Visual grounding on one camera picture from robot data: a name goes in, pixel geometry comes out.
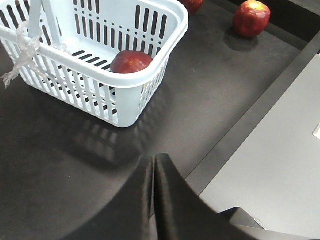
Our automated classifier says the dark red apple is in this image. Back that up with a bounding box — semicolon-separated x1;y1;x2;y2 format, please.
179;0;204;16

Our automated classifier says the black wooden display stand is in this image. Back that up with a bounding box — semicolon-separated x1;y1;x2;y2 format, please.
0;0;320;240

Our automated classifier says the light blue plastic basket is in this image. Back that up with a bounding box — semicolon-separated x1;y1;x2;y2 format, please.
0;0;189;128

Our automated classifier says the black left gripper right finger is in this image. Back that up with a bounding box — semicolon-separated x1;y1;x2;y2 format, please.
154;153;252;240

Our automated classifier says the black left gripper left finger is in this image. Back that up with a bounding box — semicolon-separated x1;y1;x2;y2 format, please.
64;156;154;240

